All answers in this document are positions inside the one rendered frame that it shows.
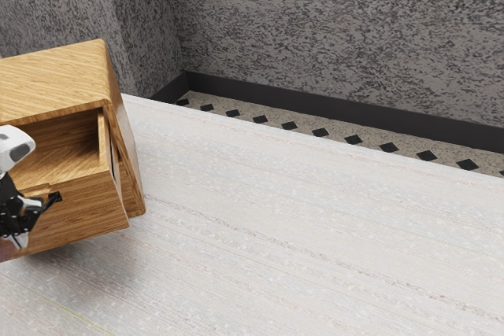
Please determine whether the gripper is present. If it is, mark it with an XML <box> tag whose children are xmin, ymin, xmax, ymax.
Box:
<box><xmin>0</xmin><ymin>172</ymin><xmax>63</xmax><ymax>251</ymax></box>

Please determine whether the open wooden drawer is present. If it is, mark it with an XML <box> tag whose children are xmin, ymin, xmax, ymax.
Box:
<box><xmin>0</xmin><ymin>109</ymin><xmax>132</xmax><ymax>263</ymax></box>

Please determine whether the wooden cabinet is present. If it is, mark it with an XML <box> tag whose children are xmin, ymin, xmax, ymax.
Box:
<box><xmin>0</xmin><ymin>38</ymin><xmax>147</xmax><ymax>220</ymax></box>

